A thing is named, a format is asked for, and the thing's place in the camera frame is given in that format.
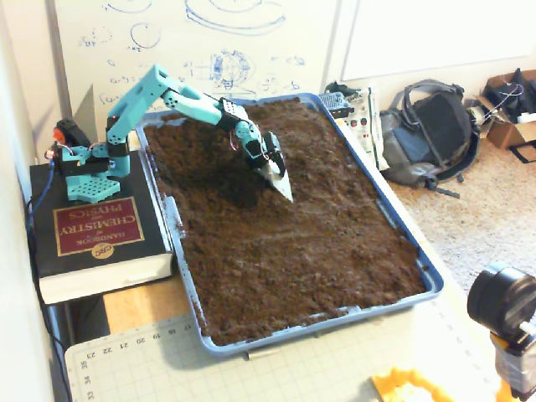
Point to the perforated black box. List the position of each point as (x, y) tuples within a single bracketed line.
[(335, 102)]

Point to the grey taped camera mount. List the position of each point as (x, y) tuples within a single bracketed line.
[(515, 368)]

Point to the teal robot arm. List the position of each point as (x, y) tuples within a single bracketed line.
[(134, 104)]

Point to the dark green item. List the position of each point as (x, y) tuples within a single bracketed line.
[(341, 89)]

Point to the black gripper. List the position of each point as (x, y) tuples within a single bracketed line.
[(273, 154)]

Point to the brown soil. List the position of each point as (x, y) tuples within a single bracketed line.
[(293, 251)]

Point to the blank white board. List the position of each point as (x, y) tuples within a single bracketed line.
[(439, 33)]

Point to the blue plastic tray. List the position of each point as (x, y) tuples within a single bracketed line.
[(435, 281)]

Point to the whiteboard with blue drawings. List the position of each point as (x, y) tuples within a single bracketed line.
[(188, 42)]

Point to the grey backpack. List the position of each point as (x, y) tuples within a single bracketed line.
[(431, 125)]

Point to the metal bar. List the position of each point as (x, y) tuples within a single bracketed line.
[(259, 355)]

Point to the cardboard box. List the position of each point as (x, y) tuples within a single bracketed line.
[(506, 132)]

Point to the black chemistry physics handbook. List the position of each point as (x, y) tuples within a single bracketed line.
[(96, 226)]

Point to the black bag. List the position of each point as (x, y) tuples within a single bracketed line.
[(508, 98)]

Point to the yellow plastic part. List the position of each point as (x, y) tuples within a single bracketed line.
[(402, 379)]

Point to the white electronics box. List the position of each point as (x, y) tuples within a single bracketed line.
[(364, 134)]

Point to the black device orange knob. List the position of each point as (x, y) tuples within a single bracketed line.
[(73, 132)]

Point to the black camera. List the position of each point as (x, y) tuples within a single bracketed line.
[(502, 299)]

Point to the grey cutting mat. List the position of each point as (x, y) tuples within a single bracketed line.
[(293, 377)]

